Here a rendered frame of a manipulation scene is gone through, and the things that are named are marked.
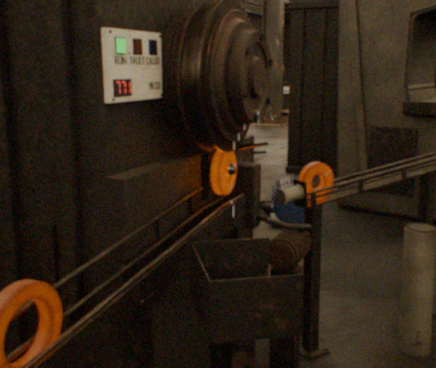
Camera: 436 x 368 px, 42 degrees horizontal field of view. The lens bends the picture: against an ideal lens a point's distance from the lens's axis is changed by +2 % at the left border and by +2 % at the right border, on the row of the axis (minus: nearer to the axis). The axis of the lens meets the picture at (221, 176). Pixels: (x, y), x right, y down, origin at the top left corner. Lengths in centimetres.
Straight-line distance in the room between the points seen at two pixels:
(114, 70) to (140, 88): 13
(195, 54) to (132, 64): 19
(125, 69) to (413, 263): 140
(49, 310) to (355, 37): 363
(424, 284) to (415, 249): 14
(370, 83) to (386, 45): 29
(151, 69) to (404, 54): 296
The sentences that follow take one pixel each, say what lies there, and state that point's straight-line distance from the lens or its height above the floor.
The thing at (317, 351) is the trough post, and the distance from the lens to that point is 244.
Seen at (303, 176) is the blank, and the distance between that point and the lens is 216.
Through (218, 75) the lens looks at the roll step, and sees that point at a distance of 162.
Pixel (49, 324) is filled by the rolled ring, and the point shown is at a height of 66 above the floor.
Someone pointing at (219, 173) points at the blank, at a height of 82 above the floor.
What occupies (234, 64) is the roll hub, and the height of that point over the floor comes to 116.
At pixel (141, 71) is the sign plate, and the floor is 114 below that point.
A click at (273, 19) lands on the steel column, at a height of 193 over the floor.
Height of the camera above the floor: 116
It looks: 11 degrees down
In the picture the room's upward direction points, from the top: straight up
